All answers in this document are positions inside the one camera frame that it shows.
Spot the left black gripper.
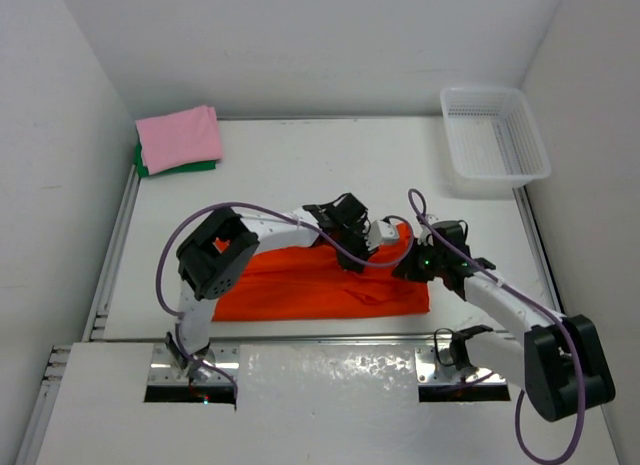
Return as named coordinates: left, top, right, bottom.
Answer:
left=331, top=225, right=377, bottom=273

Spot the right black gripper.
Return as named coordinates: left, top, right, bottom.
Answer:
left=391, top=238, right=446, bottom=284

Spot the orange t shirt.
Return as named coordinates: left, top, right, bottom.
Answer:
left=212, top=245, right=430, bottom=322

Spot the green t shirt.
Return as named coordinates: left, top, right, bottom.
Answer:
left=132, top=143, right=221, bottom=179

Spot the pink t shirt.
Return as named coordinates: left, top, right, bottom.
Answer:
left=134, top=105, right=223, bottom=178

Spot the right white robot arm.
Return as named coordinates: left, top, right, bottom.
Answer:
left=393, top=220, right=616, bottom=422

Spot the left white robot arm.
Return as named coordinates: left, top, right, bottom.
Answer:
left=166, top=193, right=392, bottom=371

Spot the white front cover panel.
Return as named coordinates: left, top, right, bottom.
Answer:
left=34, top=340, right=621, bottom=465

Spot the white plastic basket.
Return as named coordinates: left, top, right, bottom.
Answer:
left=440, top=86, right=551, bottom=194

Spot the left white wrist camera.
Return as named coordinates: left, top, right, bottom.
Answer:
left=366, top=220, right=400, bottom=249

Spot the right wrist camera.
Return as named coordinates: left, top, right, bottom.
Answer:
left=429, top=220, right=469, bottom=253

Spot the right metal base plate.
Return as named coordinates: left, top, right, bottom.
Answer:
left=414, top=341, right=507, bottom=387

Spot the metal base plate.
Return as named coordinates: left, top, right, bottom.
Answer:
left=414, top=341, right=507, bottom=387
left=147, top=343, right=240, bottom=387

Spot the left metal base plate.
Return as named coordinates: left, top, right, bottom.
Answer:
left=147, top=343, right=240, bottom=387

